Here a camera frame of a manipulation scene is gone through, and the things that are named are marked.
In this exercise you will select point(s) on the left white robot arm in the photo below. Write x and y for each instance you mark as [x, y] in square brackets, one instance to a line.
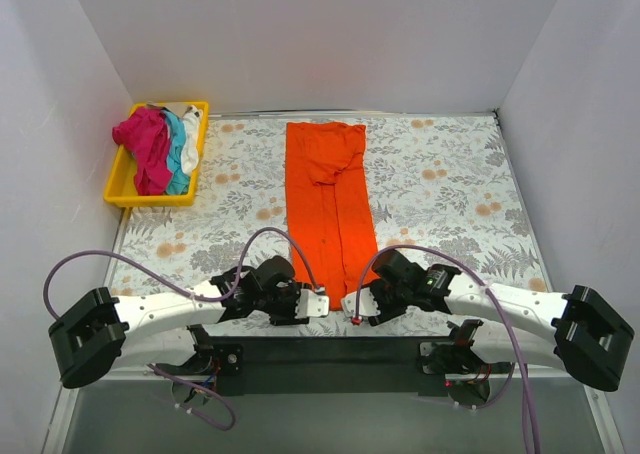
[101, 332]

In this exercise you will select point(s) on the magenta t shirt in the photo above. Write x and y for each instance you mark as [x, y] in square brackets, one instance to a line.
[145, 135]

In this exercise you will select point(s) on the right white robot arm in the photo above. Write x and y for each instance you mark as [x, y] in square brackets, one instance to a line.
[578, 332]

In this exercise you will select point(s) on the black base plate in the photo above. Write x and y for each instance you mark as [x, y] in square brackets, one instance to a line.
[320, 365]

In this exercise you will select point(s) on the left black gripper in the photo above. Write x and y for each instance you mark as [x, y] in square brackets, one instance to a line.
[289, 299]

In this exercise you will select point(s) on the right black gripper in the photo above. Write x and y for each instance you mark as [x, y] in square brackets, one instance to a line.
[382, 301]

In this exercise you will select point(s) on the white t shirt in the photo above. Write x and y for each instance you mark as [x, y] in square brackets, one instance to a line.
[190, 156]

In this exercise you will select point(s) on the teal t shirt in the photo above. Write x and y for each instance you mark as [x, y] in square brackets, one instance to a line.
[179, 182]

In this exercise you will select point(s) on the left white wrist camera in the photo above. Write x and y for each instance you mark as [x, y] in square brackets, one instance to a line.
[312, 303]

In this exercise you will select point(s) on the orange t shirt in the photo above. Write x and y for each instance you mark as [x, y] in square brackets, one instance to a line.
[327, 203]

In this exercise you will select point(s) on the yellow plastic bin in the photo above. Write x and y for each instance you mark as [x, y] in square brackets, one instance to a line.
[120, 189]

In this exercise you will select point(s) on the floral patterned table mat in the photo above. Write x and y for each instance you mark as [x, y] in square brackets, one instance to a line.
[437, 186]

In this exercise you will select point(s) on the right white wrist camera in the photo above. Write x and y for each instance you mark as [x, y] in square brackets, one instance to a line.
[359, 307]

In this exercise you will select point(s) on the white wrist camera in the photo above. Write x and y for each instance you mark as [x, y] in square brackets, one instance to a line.
[359, 307]
[312, 303]

